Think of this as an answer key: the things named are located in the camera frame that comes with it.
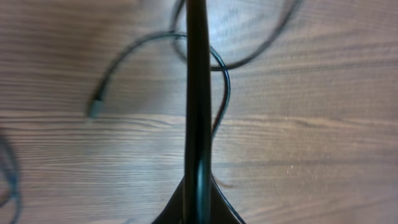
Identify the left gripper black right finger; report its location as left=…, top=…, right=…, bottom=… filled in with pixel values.
left=210, top=177, right=246, bottom=224

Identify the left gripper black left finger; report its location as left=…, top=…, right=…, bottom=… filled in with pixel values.
left=152, top=178, right=184, bottom=224

